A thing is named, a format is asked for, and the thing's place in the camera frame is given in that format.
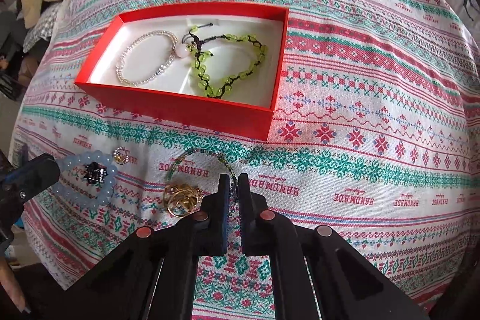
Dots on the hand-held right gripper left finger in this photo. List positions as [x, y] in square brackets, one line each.
[224, 218]

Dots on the person's left hand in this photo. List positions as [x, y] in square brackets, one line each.
[11, 286]

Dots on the patterned knit-print tablecloth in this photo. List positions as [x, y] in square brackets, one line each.
[337, 80]

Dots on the pink bead charm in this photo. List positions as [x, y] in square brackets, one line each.
[182, 52]

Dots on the small gold charm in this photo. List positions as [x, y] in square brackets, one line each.
[120, 156]

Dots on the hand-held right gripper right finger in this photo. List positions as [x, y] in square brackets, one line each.
[244, 218]

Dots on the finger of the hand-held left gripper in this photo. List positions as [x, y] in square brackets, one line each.
[33, 173]

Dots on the small black claw clip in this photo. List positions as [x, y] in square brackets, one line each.
[95, 173]

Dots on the grey checked cloth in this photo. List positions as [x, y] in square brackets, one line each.
[43, 24]

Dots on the red cardboard box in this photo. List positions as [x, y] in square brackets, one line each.
[187, 113]

